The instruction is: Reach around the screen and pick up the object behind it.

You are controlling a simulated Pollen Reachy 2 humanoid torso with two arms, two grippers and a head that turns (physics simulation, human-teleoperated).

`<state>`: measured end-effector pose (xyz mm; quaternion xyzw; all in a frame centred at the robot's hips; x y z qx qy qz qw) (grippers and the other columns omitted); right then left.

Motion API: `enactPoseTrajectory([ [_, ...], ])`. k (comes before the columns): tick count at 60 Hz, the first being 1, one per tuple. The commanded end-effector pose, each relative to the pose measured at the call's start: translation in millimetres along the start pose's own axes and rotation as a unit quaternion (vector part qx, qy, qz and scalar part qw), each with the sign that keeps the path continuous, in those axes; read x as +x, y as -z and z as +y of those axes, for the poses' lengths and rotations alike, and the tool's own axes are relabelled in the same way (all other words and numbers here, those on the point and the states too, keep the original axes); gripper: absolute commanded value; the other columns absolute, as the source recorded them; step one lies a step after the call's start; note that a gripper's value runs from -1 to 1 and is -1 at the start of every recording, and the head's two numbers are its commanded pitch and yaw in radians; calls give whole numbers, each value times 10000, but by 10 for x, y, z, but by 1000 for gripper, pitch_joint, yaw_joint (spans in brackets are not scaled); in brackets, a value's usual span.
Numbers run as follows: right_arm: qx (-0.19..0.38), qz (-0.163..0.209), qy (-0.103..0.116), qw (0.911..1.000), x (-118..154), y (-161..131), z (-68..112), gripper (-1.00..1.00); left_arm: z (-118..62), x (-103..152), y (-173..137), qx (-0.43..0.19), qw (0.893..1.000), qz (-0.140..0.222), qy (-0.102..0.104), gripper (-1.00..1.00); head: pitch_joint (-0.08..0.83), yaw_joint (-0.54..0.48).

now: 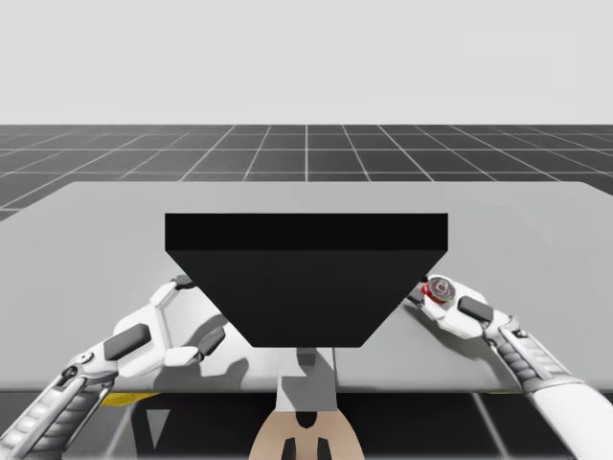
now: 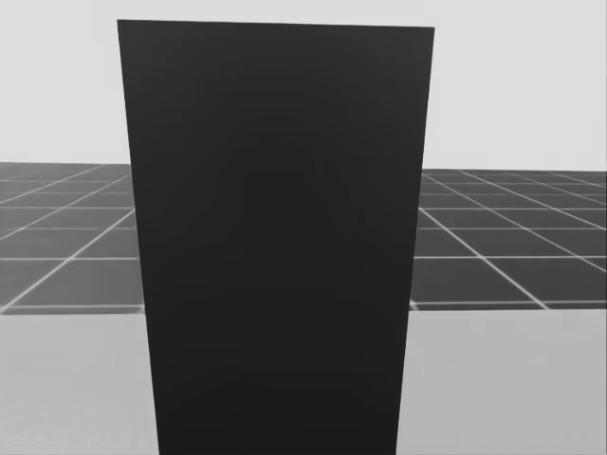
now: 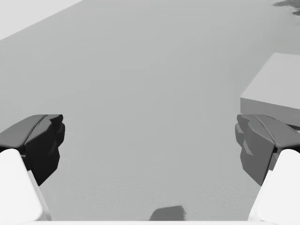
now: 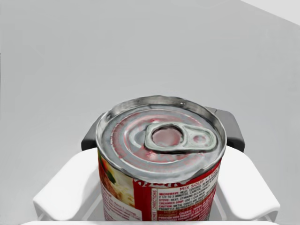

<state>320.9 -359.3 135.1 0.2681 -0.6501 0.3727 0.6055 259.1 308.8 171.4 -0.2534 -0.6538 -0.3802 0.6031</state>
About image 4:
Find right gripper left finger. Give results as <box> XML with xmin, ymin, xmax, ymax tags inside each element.
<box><xmin>32</xmin><ymin>113</ymin><xmax>106</xmax><ymax>221</ymax></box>

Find red and white can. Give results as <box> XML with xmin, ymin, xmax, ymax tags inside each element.
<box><xmin>95</xmin><ymin>95</ymin><xmax>227</xmax><ymax>222</ymax></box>

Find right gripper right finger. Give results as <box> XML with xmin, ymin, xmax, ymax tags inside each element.
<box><xmin>204</xmin><ymin>106</ymin><xmax>281</xmax><ymax>223</ymax></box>

